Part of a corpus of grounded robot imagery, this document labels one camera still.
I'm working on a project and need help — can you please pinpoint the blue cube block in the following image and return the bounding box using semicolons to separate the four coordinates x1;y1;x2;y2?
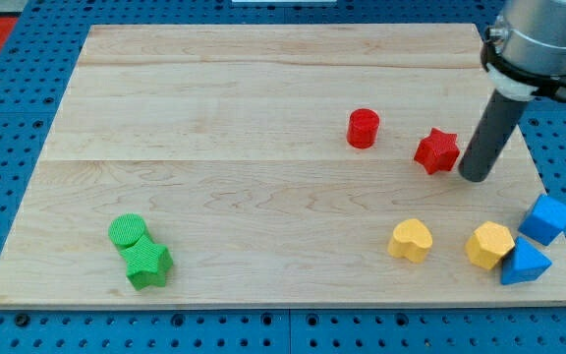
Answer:
518;194;566;246

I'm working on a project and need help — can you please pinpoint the wooden board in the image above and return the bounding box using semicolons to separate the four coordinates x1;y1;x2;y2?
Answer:
0;24;566;310

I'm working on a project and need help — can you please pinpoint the red star block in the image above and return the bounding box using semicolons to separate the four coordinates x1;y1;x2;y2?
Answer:
414;128;460;175

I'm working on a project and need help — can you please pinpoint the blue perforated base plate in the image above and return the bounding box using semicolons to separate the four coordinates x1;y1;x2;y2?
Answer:
0;0;566;353

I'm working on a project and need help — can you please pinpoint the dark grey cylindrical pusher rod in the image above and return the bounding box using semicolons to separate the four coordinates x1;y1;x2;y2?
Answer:
458;89;529;182

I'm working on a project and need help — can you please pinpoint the green star block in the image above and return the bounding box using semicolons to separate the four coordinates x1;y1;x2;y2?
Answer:
120;236;173;290

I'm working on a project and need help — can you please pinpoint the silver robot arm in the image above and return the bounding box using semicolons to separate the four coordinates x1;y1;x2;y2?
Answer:
458;0;566;182

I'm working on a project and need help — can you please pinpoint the blue triangle block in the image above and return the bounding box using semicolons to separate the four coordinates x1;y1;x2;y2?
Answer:
500;237;552;285

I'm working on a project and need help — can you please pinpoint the yellow hexagon block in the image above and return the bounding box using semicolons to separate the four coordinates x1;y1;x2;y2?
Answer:
465;221;515;270

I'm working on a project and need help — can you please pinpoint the red cylinder block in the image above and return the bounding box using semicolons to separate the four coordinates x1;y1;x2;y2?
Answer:
346;108;380;149

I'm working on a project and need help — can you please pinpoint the yellow heart block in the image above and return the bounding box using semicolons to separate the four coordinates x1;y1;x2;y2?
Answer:
387;218;433;264

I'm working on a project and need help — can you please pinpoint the green cylinder block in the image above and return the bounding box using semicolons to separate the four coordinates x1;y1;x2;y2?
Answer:
108;213;151;251

